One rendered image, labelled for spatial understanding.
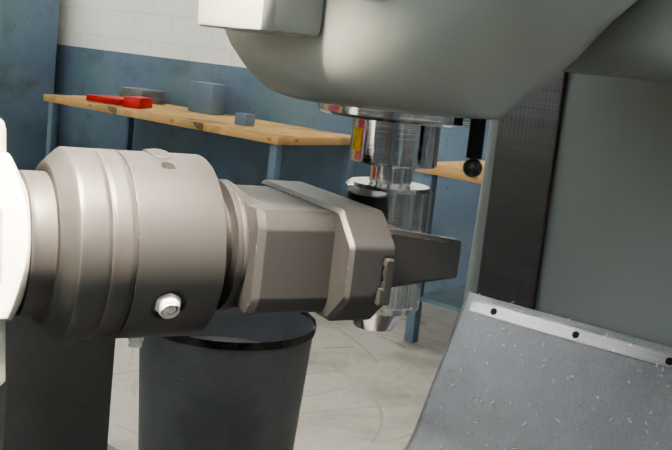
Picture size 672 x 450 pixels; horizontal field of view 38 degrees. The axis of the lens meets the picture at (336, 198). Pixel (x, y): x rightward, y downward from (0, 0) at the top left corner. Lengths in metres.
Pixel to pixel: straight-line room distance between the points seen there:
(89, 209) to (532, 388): 0.55
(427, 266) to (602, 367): 0.38
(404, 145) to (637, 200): 0.39
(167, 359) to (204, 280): 2.01
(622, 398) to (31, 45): 7.22
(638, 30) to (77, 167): 0.31
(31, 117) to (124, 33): 1.03
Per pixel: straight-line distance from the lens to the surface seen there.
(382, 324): 0.52
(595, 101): 0.87
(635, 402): 0.85
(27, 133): 7.91
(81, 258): 0.41
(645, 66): 0.57
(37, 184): 0.43
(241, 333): 2.83
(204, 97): 6.33
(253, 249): 0.45
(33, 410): 0.79
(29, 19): 7.84
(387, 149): 0.50
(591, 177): 0.87
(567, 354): 0.88
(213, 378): 2.40
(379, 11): 0.42
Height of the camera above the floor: 1.33
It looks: 8 degrees down
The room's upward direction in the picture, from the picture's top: 6 degrees clockwise
